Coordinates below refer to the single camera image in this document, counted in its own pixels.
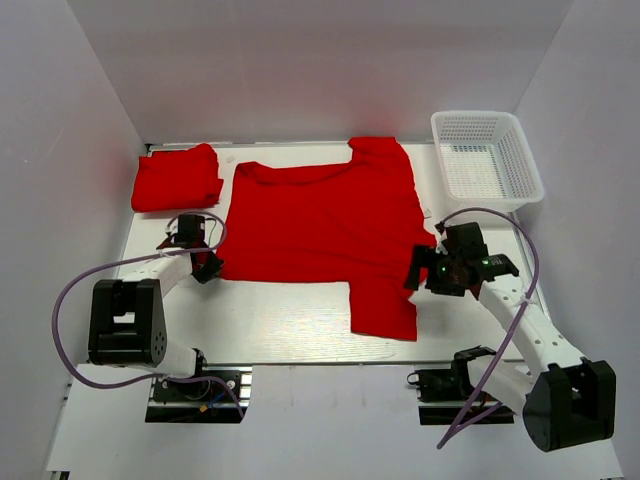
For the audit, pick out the white plastic basket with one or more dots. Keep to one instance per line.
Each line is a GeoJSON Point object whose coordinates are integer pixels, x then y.
{"type": "Point", "coordinates": [485, 160]}

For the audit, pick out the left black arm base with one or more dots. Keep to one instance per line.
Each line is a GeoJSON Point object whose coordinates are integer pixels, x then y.
{"type": "Point", "coordinates": [206, 402]}

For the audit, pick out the folded red t-shirt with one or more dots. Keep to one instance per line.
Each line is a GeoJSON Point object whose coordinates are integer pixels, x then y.
{"type": "Point", "coordinates": [174, 180]}

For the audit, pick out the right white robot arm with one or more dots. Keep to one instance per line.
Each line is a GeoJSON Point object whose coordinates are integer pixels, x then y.
{"type": "Point", "coordinates": [563, 398]}

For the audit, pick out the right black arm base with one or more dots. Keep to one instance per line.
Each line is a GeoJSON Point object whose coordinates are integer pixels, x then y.
{"type": "Point", "coordinates": [441, 392]}

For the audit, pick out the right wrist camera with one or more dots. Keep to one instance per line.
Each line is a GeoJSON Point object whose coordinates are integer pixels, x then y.
{"type": "Point", "coordinates": [441, 239]}

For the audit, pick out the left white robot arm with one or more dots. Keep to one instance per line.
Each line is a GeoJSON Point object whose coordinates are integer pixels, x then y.
{"type": "Point", "coordinates": [128, 325]}

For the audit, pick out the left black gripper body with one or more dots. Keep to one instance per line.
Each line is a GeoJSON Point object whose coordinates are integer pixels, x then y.
{"type": "Point", "coordinates": [208, 267]}

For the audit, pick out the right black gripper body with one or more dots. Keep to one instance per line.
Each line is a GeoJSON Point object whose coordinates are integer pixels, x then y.
{"type": "Point", "coordinates": [420, 267]}

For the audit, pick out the red t-shirt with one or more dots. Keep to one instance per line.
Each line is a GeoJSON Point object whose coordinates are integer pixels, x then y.
{"type": "Point", "coordinates": [174, 180]}
{"type": "Point", "coordinates": [355, 222]}

